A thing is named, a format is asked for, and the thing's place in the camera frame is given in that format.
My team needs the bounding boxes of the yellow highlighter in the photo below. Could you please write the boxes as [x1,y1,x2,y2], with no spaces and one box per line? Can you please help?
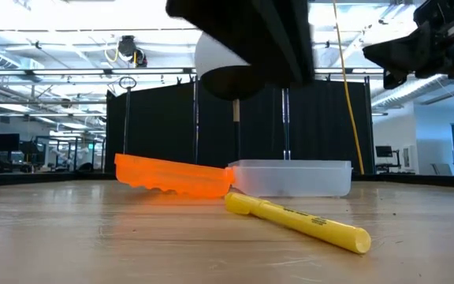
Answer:
[224,192,373,255]

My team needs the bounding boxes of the black curtain partition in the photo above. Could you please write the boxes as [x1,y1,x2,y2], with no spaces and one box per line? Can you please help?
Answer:
[104,77,376,175]

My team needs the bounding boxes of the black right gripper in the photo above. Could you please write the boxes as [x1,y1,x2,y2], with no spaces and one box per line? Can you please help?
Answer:
[363,0,454,90]

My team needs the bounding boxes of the silver metal pole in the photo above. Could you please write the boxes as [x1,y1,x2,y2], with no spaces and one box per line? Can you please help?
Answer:
[281,87,291,161]

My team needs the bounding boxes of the yellow hanging cable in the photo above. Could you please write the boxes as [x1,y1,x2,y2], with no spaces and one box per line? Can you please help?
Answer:
[331,0,366,175]

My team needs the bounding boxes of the black computer monitor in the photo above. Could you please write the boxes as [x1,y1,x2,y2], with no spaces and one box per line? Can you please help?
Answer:
[0,133,20,153]

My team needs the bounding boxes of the black ring-topped stand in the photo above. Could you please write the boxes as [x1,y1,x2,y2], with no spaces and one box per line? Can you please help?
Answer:
[118,76,137,155]

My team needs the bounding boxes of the orange plastic basket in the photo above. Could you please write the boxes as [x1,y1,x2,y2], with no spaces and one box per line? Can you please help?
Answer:
[114,153,236,199]

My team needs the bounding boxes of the clear plastic supply box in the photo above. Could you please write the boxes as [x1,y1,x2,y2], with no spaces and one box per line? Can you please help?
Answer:
[226,159,353,198]

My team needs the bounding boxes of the black ceiling device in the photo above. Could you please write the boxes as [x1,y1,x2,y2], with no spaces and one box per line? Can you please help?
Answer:
[116,35,149,68]

